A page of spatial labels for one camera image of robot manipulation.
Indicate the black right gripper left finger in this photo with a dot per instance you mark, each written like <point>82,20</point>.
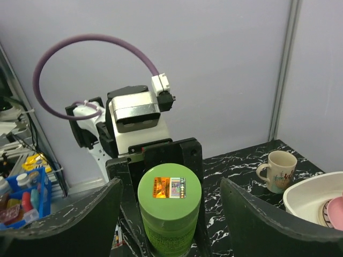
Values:
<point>83,228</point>

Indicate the beige floral mug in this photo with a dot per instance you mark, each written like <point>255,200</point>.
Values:
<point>278,171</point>

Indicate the striped rim plate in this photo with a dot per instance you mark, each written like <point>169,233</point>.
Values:
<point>323,217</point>

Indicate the pink plate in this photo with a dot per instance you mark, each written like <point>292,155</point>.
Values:
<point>334,211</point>

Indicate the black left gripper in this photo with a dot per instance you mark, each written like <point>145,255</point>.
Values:
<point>139,159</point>

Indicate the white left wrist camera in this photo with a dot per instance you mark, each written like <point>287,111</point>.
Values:
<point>134,115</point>

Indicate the white rectangular basin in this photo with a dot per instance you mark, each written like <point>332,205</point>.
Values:
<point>304,198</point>

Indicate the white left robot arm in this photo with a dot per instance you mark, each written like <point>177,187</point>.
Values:
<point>94,135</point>

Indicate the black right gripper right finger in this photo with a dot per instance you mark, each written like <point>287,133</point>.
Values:
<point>257,228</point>

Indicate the left aluminium frame post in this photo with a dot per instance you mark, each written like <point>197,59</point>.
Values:
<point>293,17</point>

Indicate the green pill bottle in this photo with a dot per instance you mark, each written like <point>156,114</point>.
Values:
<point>170,238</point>

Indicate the green bottle cap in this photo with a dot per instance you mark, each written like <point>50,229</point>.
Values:
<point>169,192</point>

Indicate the blue storage bin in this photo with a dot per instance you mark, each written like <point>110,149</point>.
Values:
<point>25,198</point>

